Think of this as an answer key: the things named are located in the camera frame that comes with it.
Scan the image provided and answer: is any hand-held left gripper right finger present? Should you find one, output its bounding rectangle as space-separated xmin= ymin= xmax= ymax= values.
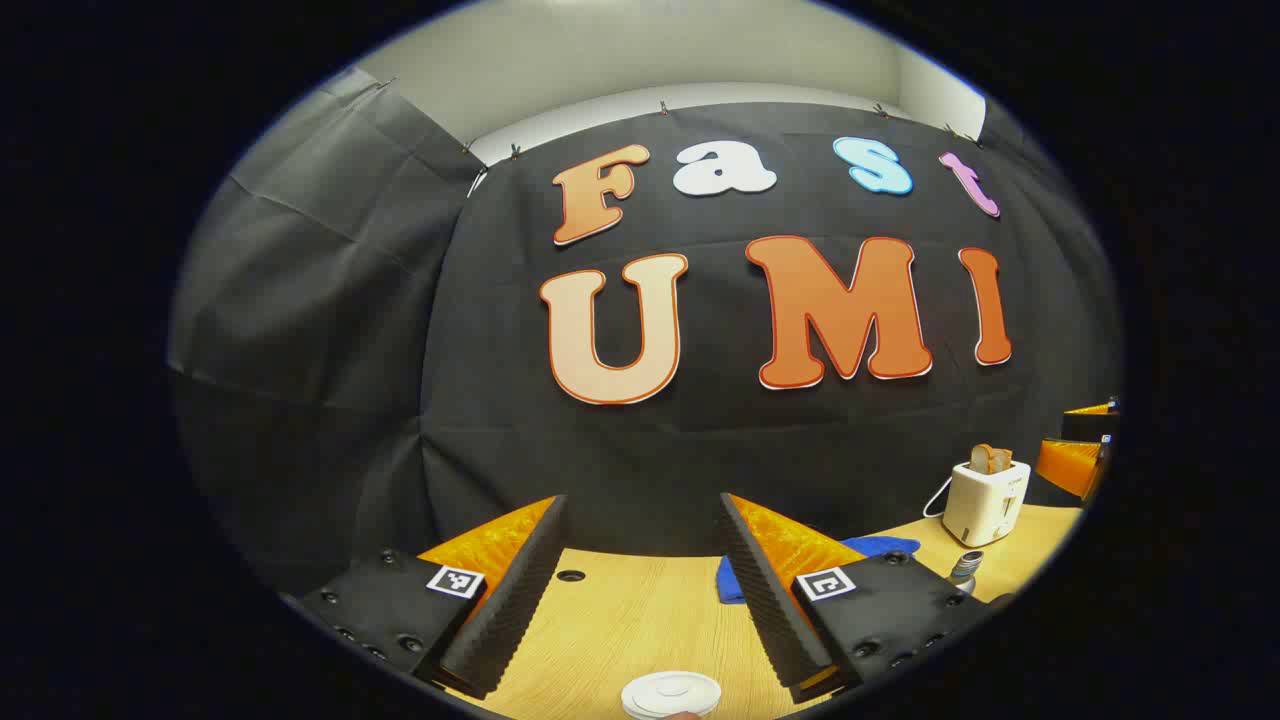
xmin=718 ymin=492 xmax=991 ymax=704

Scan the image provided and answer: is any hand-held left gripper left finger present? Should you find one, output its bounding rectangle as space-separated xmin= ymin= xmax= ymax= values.
xmin=300 ymin=493 xmax=571 ymax=701

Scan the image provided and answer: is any blue towel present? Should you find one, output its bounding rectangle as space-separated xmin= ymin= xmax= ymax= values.
xmin=716 ymin=536 xmax=921 ymax=604

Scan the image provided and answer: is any white toaster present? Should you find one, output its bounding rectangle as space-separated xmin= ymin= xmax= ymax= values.
xmin=942 ymin=460 xmax=1032 ymax=548

